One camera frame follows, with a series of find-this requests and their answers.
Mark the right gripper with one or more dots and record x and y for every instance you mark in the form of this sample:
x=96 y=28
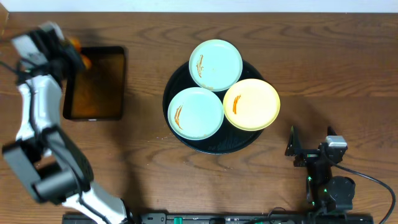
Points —
x=294 y=149

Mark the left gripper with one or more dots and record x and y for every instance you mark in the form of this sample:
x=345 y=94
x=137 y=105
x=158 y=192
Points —
x=73 y=61

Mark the orange green sponge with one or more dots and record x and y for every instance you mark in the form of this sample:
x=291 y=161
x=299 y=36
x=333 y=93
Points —
x=81 y=54

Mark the green plate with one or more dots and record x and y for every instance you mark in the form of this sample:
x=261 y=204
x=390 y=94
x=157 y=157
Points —
x=215 y=65
x=195 y=113

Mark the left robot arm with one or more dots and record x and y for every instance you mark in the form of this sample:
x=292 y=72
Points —
x=47 y=162

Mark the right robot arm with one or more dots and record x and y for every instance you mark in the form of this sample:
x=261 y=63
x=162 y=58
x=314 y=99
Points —
x=326 y=192

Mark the black rectangular water tray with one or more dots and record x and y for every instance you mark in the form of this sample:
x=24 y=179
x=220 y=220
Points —
x=98 y=93

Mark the round black tray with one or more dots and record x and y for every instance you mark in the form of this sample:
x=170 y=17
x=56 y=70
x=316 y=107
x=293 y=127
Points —
x=226 y=140

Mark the yellow plate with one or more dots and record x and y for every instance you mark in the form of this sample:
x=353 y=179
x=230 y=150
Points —
x=251 y=104

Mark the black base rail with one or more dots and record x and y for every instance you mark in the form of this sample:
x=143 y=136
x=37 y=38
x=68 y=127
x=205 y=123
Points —
x=162 y=218

